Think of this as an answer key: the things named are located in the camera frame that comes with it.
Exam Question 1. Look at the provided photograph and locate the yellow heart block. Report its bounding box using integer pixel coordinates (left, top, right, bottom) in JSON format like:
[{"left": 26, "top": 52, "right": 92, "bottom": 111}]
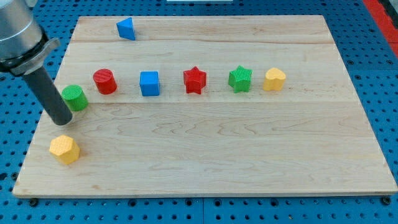
[{"left": 263, "top": 68, "right": 286, "bottom": 91}]

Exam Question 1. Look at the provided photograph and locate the blue triangle block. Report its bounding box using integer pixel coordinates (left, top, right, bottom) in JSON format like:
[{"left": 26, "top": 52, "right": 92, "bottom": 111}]
[{"left": 116, "top": 17, "right": 136, "bottom": 40}]

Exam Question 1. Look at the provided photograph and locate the green cylinder block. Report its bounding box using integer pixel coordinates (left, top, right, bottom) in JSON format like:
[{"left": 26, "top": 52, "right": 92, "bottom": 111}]
[{"left": 62, "top": 85, "right": 88, "bottom": 111}]

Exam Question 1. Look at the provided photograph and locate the yellow hexagon block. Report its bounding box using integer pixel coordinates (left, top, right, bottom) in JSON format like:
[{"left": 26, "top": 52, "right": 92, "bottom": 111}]
[{"left": 49, "top": 135, "right": 80, "bottom": 165}]

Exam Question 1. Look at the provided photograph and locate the blue cube block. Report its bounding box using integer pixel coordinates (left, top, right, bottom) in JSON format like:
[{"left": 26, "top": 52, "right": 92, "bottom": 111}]
[{"left": 139, "top": 71, "right": 160, "bottom": 96}]

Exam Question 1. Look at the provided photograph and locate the green star block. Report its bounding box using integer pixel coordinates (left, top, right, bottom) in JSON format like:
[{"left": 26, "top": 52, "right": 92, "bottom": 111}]
[{"left": 228, "top": 65, "right": 252, "bottom": 93}]

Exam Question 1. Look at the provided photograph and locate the red star block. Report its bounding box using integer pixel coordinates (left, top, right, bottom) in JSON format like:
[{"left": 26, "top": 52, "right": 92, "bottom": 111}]
[{"left": 183, "top": 67, "right": 206, "bottom": 95}]

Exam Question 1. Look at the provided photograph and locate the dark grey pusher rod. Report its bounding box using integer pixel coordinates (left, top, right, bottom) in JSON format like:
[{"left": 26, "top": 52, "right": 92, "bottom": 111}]
[{"left": 22, "top": 67, "right": 73, "bottom": 126}]

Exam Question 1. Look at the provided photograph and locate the wooden board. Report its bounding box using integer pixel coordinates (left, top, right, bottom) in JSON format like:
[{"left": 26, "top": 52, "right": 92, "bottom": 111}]
[{"left": 12, "top": 15, "right": 397, "bottom": 198}]

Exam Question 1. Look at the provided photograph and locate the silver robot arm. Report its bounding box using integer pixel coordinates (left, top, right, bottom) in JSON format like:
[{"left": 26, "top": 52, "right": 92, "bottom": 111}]
[{"left": 1, "top": 0, "right": 60, "bottom": 77}]

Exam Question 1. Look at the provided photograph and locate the red cylinder block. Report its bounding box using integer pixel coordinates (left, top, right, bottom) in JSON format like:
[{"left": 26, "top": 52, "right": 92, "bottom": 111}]
[{"left": 93, "top": 68, "right": 117, "bottom": 95}]

